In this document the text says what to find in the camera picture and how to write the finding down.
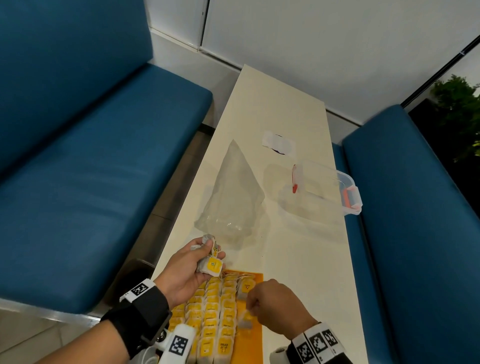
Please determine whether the yellow tagged tea bag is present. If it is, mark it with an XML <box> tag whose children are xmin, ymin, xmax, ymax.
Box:
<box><xmin>238</xmin><ymin>309</ymin><xmax>258</xmax><ymax>331</ymax></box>

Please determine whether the bunch of tea bags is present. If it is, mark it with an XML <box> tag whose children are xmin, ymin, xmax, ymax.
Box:
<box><xmin>191</xmin><ymin>234</ymin><xmax>226</xmax><ymax>278</ymax></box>

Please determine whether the yellow tray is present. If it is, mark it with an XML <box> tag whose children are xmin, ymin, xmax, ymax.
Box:
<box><xmin>166</xmin><ymin>269</ymin><xmax>264</xmax><ymax>364</ymax></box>

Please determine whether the white marker wristband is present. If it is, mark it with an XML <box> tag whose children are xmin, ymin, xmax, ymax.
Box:
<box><xmin>291</xmin><ymin>322</ymin><xmax>346</xmax><ymax>364</ymax></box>
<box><xmin>119</xmin><ymin>278</ymin><xmax>157</xmax><ymax>304</ymax></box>

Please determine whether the clear plastic bag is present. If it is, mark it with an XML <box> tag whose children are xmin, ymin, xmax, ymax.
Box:
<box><xmin>194</xmin><ymin>139</ymin><xmax>266</xmax><ymax>248</ymax></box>

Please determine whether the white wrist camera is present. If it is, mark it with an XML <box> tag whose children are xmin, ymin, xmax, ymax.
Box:
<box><xmin>269</xmin><ymin>346</ymin><xmax>290</xmax><ymax>364</ymax></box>
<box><xmin>159</xmin><ymin>324</ymin><xmax>200</xmax><ymax>364</ymax></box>

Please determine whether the blue sofa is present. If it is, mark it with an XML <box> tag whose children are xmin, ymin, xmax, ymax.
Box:
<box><xmin>331</xmin><ymin>104</ymin><xmax>480</xmax><ymax>364</ymax></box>
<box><xmin>0</xmin><ymin>0</ymin><xmax>214</xmax><ymax>315</ymax></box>

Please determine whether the black metal pole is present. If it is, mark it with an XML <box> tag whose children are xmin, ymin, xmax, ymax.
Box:
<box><xmin>401</xmin><ymin>35</ymin><xmax>480</xmax><ymax>109</ymax></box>

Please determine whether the person's right forearm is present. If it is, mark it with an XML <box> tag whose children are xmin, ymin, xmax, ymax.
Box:
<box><xmin>286</xmin><ymin>337</ymin><xmax>353</xmax><ymax>364</ymax></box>

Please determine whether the clear box with red latches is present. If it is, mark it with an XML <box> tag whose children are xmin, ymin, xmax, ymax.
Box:
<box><xmin>277</xmin><ymin>159</ymin><xmax>364</xmax><ymax>218</ymax></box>

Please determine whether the person's left forearm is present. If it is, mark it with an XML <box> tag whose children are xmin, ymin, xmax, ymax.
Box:
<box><xmin>35</xmin><ymin>286</ymin><xmax>173</xmax><ymax>364</ymax></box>

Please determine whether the white paper patch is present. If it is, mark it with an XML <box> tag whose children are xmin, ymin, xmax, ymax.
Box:
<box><xmin>261</xmin><ymin>130</ymin><xmax>297</xmax><ymax>157</ymax></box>

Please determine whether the row of tea bags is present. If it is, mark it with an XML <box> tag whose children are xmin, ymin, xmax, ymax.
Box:
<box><xmin>168</xmin><ymin>272</ymin><xmax>258</xmax><ymax>364</ymax></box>

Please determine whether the green leafy plant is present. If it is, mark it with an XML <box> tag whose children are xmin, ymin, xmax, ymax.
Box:
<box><xmin>430</xmin><ymin>74</ymin><xmax>480</xmax><ymax>162</ymax></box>

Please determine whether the person's right hand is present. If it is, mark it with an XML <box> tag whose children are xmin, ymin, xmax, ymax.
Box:
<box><xmin>245</xmin><ymin>278</ymin><xmax>319</xmax><ymax>340</ymax></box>

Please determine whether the person's left hand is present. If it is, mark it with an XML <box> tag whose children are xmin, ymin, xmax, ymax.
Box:
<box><xmin>153</xmin><ymin>236</ymin><xmax>227</xmax><ymax>310</ymax></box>

